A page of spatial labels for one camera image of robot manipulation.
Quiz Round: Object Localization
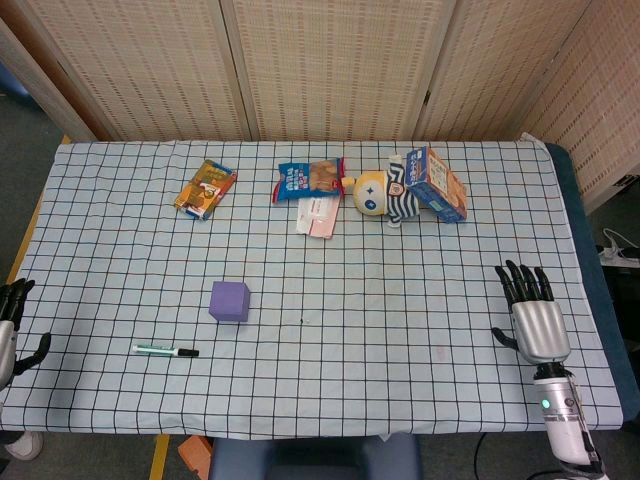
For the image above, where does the green marker pen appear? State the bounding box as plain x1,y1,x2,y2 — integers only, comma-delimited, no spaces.
132,343,201,359

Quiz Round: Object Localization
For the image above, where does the orange box on floor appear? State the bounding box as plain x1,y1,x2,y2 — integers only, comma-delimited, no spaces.
177,434,214,471

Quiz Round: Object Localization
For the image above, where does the blue snack bag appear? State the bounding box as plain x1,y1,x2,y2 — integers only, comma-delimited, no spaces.
271,156,346,205

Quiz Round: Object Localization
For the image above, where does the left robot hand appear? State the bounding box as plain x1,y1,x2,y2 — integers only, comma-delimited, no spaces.
0,278,53,393

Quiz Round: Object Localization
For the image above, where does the woven folding screen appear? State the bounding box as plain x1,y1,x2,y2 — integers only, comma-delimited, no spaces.
0,0,640,215

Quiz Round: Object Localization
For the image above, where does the purple foam cube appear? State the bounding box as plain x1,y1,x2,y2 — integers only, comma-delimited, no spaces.
208,280,251,324

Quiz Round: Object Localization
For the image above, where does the blue cracker box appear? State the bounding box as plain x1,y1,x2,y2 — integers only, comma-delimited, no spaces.
403,145,470,224

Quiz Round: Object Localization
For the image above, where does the pink white paper packet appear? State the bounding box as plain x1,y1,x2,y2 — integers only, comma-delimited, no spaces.
295,195,341,240

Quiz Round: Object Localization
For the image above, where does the orange snack box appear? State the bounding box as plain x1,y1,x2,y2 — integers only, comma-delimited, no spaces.
173,158,238,222

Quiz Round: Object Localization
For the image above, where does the checkered tablecloth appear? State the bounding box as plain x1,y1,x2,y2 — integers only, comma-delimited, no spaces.
0,139,626,442

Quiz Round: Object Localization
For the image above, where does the black cable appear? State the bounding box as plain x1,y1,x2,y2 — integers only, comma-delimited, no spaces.
468,431,489,480

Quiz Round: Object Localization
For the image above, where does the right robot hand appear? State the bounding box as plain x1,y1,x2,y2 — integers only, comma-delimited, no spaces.
490,259,572,365

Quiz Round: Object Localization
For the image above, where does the blue chair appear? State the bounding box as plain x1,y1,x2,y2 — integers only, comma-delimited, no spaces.
207,432,422,480

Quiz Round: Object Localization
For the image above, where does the yellow striped plush doll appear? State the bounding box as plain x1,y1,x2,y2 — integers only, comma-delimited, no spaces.
341,154,425,227

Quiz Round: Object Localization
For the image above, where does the white shoe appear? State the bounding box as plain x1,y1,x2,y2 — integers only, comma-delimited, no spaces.
4,430,45,462

